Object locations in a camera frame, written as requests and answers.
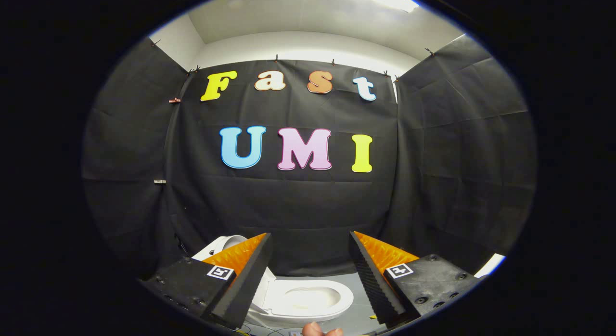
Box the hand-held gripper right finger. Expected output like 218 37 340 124
349 230 484 327

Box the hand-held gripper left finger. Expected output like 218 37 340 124
140 233 273 330

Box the white toilet lid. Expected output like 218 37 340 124
209 235 278 311

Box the white ceramic toilet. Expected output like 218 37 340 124
192 235 355 327

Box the black backdrop cloth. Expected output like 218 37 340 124
81 34 537 279

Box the white panel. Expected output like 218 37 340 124
474 253 506 279

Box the thin black cable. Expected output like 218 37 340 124
238 325 290 336

